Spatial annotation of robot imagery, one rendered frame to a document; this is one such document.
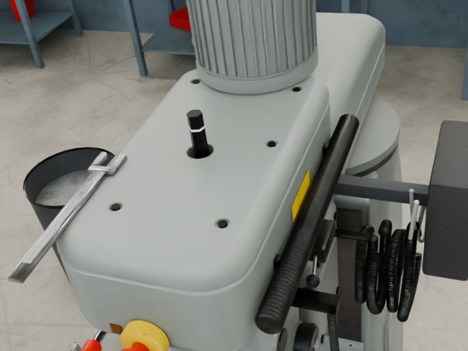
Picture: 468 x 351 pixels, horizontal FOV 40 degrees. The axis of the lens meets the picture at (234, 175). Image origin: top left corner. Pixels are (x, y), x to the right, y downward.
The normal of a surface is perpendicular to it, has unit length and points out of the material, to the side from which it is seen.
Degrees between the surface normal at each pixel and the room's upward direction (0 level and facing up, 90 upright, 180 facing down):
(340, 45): 0
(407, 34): 90
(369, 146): 0
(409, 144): 0
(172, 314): 90
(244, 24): 90
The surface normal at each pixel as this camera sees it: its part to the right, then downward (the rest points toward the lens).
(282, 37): 0.46, 0.49
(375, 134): -0.11, -0.80
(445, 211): -0.34, 0.59
